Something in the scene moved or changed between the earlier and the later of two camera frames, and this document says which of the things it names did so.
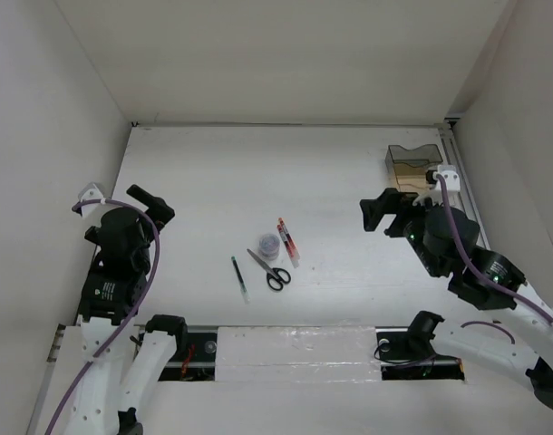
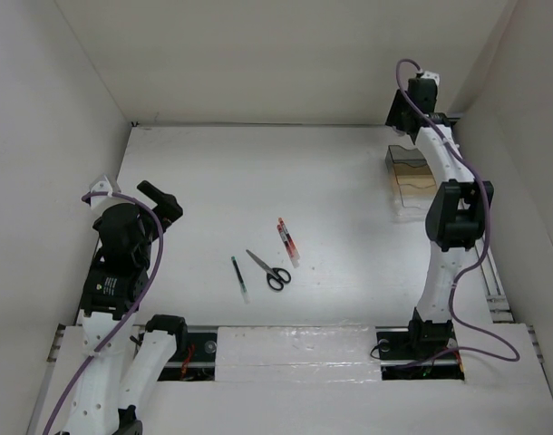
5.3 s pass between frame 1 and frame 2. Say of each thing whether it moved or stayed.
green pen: stayed
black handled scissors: stayed
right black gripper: moved
